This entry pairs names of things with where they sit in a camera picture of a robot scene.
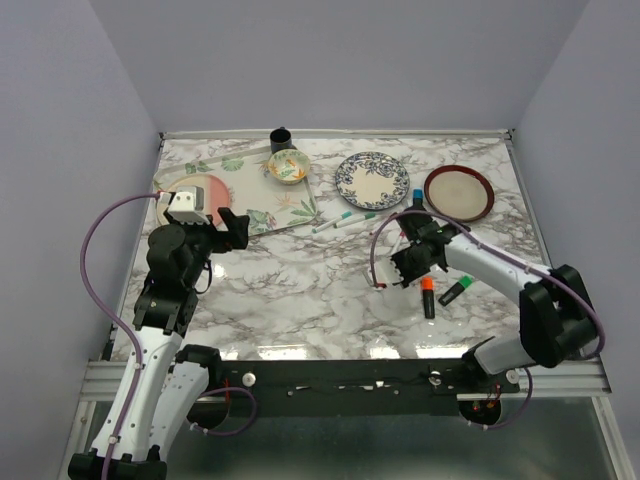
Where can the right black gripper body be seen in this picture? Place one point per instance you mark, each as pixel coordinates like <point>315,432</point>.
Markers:
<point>409,265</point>

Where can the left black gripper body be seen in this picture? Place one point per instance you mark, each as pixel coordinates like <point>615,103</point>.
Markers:
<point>204,240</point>

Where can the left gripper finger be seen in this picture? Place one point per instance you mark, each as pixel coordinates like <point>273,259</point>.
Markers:
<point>227,219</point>
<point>238,227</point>

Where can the orange black highlighter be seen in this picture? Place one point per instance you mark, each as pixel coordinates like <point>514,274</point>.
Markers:
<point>428,299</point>

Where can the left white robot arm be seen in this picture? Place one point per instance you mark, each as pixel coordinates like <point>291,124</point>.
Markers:
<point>163,377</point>

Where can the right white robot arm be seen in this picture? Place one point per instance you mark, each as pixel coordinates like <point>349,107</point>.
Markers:
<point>556,318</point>

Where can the pink cream round plate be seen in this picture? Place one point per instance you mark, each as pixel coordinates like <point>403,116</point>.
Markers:
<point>216,195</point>

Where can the floral rectangular tray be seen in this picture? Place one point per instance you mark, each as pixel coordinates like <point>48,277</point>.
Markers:
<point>270,204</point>

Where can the blue black highlighter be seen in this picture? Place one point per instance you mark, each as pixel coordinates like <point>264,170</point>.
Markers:
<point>417,200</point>

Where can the red rimmed brown plate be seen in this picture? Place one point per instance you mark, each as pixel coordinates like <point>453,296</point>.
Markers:
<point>459,192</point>

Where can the green black highlighter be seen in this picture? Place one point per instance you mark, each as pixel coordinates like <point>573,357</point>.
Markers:
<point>459,287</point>

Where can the green capped white marker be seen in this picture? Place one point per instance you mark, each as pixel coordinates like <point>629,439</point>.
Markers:
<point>354,219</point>

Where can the teal capped white marker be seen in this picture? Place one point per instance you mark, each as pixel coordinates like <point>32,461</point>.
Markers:
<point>331,223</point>

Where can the blue floral plate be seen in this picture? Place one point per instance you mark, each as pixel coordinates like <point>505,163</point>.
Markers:
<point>372,181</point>

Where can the floral yellow bowl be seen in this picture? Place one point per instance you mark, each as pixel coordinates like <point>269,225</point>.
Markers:
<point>289,166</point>

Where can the black cup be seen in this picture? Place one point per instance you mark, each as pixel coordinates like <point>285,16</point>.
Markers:
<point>280,139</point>

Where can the black mounting base bar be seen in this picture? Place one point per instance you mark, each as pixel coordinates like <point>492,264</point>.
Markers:
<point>340,388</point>

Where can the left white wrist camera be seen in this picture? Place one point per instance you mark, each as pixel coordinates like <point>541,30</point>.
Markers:
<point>186,206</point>

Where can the aluminium frame rail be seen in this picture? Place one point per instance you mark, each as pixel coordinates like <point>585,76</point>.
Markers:
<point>101,381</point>

